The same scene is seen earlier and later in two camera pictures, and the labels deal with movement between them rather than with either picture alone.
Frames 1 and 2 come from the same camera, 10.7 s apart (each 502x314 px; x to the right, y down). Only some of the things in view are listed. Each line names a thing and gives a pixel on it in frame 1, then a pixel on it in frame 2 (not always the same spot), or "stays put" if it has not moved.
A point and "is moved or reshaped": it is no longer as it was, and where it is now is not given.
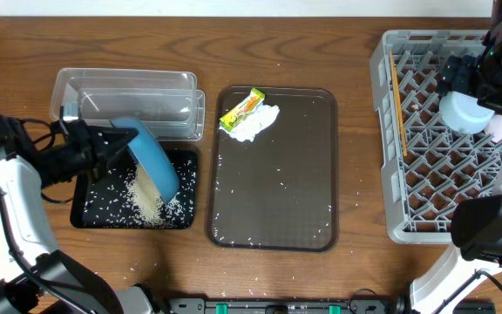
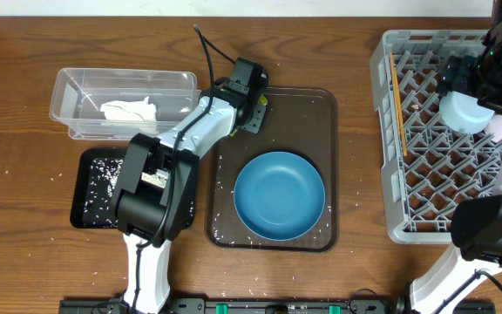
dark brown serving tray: [280, 191] stays put
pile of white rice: [148, 204] is moved or reshaped
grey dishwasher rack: [429, 168] stays put
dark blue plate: [150, 160] is moved or reshaped
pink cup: [498, 126] stays put
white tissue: [247, 130] -> [129, 110]
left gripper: [88, 148] -> [255, 116]
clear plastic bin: [166, 100] stays put
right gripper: [456, 78] stays put
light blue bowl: [464, 113] stays put
